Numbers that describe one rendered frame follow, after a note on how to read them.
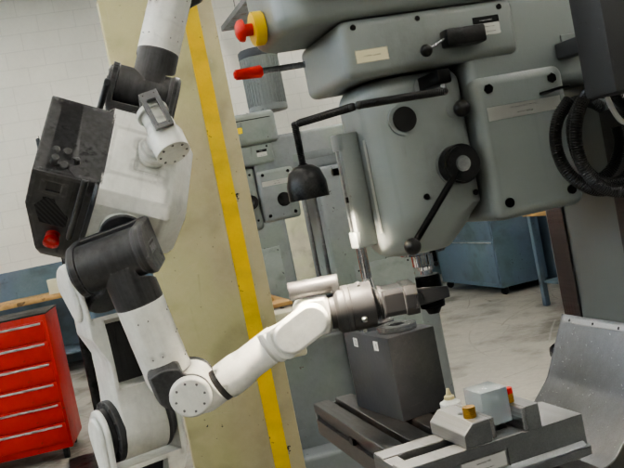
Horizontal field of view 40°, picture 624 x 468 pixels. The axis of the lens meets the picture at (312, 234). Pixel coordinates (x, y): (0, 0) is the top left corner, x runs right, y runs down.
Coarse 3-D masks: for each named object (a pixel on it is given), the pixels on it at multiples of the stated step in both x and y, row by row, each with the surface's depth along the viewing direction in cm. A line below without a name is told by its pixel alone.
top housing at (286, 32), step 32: (256, 0) 151; (288, 0) 140; (320, 0) 140; (352, 0) 142; (384, 0) 143; (416, 0) 145; (448, 0) 147; (480, 0) 150; (288, 32) 144; (320, 32) 150
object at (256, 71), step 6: (258, 66) 160; (276, 66) 161; (282, 66) 161; (288, 66) 161; (294, 66) 162; (300, 66) 162; (234, 72) 159; (240, 72) 158; (246, 72) 159; (252, 72) 159; (258, 72) 159; (264, 72) 160; (270, 72) 161; (234, 78) 159; (240, 78) 159; (246, 78) 159; (252, 78) 160
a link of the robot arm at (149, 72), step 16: (144, 48) 178; (160, 48) 178; (144, 64) 178; (160, 64) 178; (176, 64) 182; (128, 80) 176; (144, 80) 177; (160, 80) 178; (128, 96) 177; (160, 96) 178
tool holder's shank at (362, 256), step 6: (360, 252) 198; (366, 252) 198; (360, 258) 198; (366, 258) 198; (360, 264) 198; (366, 264) 198; (360, 270) 198; (366, 270) 198; (366, 276) 198; (372, 282) 198
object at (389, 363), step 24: (360, 336) 194; (384, 336) 185; (408, 336) 185; (432, 336) 187; (360, 360) 197; (384, 360) 186; (408, 360) 185; (432, 360) 187; (360, 384) 200; (384, 384) 188; (408, 384) 184; (432, 384) 187; (384, 408) 191; (408, 408) 184; (432, 408) 187
